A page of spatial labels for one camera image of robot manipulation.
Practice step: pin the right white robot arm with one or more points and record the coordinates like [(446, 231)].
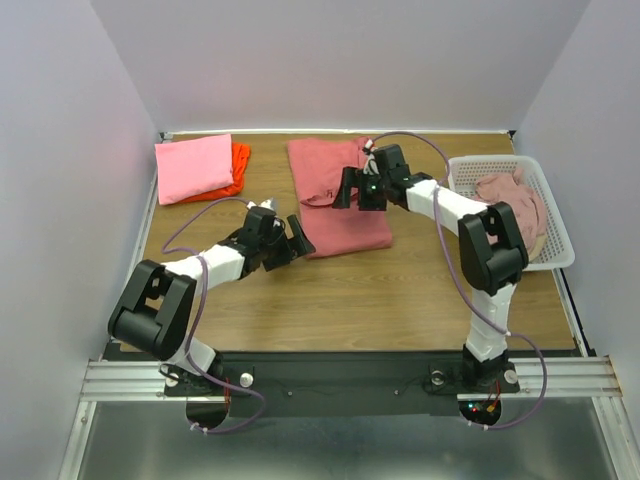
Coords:
[(492, 252)]

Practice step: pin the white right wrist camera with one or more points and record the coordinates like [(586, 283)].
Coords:
[(370, 167)]

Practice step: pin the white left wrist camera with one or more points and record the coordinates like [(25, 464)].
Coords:
[(269, 203)]

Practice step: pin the dusty red t shirt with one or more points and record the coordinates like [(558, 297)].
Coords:
[(316, 167)]

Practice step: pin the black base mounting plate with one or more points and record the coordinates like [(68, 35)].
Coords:
[(342, 384)]

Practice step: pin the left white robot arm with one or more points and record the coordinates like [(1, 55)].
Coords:
[(161, 304)]

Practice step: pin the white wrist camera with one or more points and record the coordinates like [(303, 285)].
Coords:
[(370, 167), (269, 203)]

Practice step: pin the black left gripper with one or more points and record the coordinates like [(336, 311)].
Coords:
[(294, 248)]

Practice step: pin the folded orange t shirt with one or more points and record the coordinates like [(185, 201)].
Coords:
[(240, 159)]

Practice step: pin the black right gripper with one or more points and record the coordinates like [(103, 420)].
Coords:
[(362, 190)]

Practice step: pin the folded light pink t shirt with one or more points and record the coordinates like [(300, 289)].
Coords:
[(191, 167)]

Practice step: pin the pale pink clothes in basket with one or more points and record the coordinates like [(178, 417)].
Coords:
[(527, 205)]

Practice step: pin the aluminium frame rail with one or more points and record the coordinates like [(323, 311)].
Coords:
[(128, 428)]

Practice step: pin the white plastic laundry basket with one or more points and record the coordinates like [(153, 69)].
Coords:
[(465, 171)]

